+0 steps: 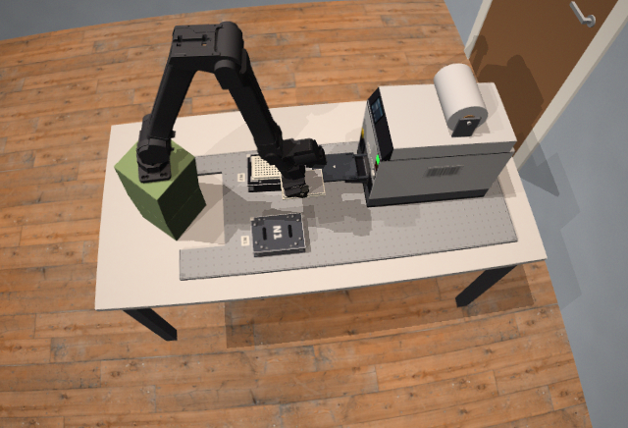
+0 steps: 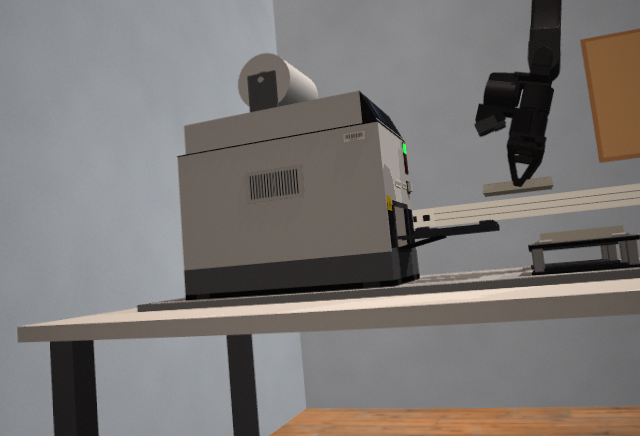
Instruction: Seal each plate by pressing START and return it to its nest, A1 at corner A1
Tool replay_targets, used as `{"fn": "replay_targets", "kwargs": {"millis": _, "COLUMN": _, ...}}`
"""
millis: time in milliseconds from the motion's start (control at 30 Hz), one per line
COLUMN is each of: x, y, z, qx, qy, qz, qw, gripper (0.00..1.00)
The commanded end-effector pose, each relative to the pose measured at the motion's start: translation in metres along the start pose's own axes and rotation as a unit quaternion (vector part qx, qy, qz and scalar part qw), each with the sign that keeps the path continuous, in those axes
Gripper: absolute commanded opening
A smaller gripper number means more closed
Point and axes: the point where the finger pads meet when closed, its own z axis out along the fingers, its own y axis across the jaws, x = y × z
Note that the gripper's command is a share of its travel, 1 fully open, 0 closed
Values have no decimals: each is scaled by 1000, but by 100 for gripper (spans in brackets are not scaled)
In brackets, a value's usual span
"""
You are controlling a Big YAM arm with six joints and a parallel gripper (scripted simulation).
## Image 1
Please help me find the black rectangular frame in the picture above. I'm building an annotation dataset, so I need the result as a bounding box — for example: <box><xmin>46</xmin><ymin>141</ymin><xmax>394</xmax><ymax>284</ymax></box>
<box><xmin>247</xmin><ymin>154</ymin><xmax>282</xmax><ymax>192</ymax></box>

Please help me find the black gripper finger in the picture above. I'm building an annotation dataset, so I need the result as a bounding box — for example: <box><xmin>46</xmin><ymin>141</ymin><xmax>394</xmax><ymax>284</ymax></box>
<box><xmin>287</xmin><ymin>186</ymin><xmax>309</xmax><ymax>198</ymax></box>

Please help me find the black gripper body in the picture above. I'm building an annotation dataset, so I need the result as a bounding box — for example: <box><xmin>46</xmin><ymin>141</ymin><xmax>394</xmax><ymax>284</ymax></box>
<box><xmin>278</xmin><ymin>162</ymin><xmax>306</xmax><ymax>196</ymax></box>

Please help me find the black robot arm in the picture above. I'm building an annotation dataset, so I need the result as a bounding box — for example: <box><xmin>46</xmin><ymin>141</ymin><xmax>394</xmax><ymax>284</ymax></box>
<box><xmin>136</xmin><ymin>21</ymin><xmax>327</xmax><ymax>184</ymax></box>

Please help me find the white cylinder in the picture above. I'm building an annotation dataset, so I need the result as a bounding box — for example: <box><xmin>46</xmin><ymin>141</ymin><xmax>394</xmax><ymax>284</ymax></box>
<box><xmin>434</xmin><ymin>64</ymin><xmax>489</xmax><ymax>131</ymax></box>

